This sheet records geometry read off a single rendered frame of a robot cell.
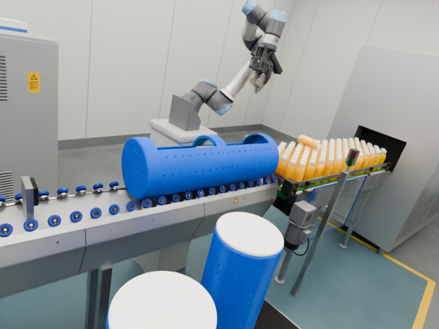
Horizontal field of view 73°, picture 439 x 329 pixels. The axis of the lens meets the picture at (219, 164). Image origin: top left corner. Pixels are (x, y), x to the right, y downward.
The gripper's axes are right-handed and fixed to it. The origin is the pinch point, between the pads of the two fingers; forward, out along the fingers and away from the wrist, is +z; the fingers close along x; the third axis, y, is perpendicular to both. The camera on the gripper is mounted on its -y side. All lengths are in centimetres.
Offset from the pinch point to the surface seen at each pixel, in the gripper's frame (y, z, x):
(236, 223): 16, 54, 29
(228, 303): 20, 82, 42
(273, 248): 12, 55, 47
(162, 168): 38, 44, -2
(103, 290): 47, 111, -10
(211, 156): 11.4, 36.5, -5.1
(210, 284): 24, 79, 34
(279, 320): -60, 132, 25
